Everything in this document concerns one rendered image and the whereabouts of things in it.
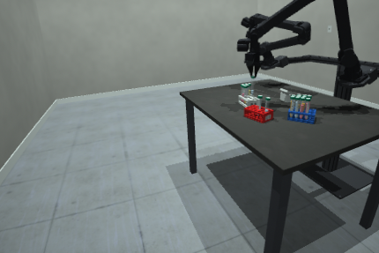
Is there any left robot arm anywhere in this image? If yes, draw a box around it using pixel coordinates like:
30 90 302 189
237 0 368 84

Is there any red lego-style plate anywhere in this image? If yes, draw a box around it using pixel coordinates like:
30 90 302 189
244 105 273 123

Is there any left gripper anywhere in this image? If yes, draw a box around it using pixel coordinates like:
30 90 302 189
246 60 264 78

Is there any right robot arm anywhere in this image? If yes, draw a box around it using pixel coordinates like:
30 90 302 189
241 13 311 66

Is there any white tube rack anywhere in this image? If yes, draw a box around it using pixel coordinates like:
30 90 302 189
239 95 258 108

